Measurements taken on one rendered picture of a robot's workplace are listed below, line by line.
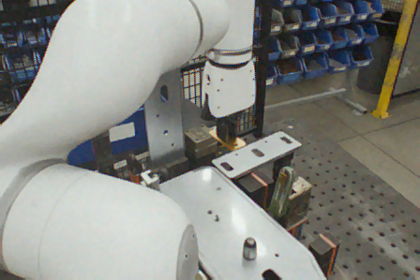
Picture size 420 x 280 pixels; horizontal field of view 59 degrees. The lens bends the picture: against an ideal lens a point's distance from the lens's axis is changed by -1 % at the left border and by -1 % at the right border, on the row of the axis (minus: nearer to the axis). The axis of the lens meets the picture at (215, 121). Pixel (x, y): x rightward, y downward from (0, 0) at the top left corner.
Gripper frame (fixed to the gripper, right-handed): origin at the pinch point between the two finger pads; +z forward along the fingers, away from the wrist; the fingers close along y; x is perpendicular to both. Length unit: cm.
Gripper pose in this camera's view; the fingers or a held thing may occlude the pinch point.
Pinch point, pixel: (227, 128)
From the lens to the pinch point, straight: 76.9
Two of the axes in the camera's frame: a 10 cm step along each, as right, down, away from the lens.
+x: -5.8, -4.2, 7.0
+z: 0.0, 8.6, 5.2
